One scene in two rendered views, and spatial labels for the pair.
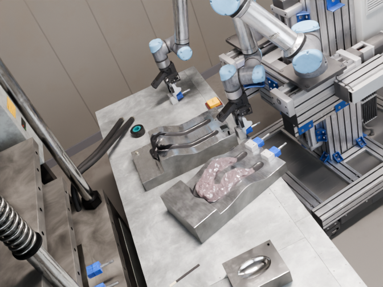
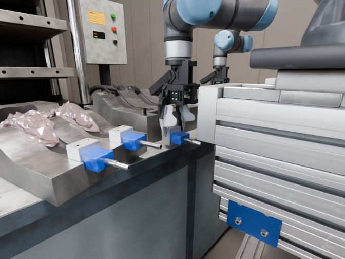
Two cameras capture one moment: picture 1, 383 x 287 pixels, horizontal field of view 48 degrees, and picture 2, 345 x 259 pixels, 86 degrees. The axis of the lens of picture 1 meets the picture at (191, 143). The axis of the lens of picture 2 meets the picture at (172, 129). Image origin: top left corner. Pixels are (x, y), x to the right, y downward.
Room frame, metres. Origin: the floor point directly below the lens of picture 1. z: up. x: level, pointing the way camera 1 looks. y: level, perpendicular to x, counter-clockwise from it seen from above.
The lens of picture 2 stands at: (1.27, -0.66, 1.01)
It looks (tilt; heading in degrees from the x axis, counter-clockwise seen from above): 17 degrees down; 49
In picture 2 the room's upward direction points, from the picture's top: straight up
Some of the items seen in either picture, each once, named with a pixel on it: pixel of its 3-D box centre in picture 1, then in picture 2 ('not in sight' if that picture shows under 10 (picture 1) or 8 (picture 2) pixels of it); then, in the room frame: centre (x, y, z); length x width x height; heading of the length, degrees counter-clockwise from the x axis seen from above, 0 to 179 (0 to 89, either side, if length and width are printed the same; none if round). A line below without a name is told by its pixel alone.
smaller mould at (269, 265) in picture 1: (256, 271); not in sight; (0.87, -0.04, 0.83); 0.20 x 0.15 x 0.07; 95
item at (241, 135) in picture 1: (248, 127); (182, 138); (1.63, -0.29, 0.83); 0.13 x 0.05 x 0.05; 96
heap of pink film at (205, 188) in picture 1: (221, 175); (45, 117); (1.33, -0.07, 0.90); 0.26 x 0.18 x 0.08; 112
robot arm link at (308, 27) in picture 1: (306, 37); not in sight; (1.60, -0.64, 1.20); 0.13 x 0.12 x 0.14; 155
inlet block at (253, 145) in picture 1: (259, 141); (137, 142); (1.48, -0.29, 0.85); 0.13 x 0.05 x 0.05; 112
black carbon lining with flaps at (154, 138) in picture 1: (181, 136); (134, 96); (1.66, 0.03, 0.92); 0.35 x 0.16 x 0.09; 95
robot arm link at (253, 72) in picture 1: (252, 72); (200, 6); (1.60, -0.37, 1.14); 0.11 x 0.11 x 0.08; 65
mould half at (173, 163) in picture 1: (180, 144); (135, 107); (1.67, 0.05, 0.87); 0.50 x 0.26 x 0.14; 95
